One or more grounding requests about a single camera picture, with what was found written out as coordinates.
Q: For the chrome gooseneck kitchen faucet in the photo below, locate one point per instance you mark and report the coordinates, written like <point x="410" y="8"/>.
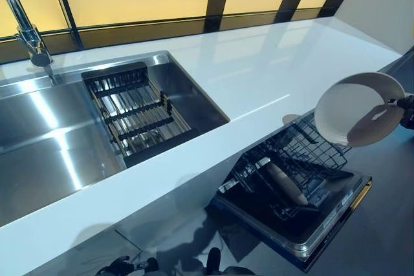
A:
<point x="26" y="27"/>

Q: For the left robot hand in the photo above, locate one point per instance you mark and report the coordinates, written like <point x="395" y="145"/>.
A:
<point x="118" y="266"/>

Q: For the white glossy cabinet front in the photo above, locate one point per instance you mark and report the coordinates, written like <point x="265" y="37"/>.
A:
<point x="161" y="211"/>

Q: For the stainless steel kitchen sink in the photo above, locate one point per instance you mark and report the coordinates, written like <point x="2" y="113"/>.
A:
<point x="48" y="146"/>

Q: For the black dish drying rack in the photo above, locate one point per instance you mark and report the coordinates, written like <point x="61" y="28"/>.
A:
<point x="139" y="111"/>

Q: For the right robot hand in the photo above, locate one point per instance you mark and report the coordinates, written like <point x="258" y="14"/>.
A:
<point x="408" y="108"/>

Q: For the white round ceramic plate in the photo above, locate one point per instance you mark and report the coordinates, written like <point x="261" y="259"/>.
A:
<point x="286" y="184"/>
<point x="349" y="108"/>

